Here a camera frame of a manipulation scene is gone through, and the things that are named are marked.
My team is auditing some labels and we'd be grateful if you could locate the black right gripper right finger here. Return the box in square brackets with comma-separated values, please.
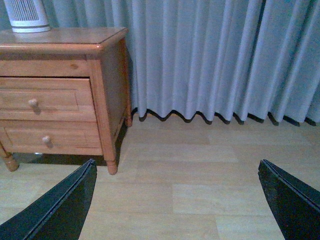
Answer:
[258, 159, 320, 240]

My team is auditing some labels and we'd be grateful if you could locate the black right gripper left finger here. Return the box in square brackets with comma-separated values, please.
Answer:
[0, 159, 97, 240]

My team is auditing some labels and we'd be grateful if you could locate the wooden drawer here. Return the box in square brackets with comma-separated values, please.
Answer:
[0, 77, 96, 122]
[0, 120, 103, 156]

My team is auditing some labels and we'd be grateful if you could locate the wooden nightstand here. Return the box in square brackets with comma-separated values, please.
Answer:
[0, 27, 132, 175]

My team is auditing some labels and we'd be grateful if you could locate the grey curtain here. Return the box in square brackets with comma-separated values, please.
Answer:
[0, 0, 320, 126]

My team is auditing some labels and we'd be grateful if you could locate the white cylindrical air purifier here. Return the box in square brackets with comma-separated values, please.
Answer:
[4, 0, 51, 34]

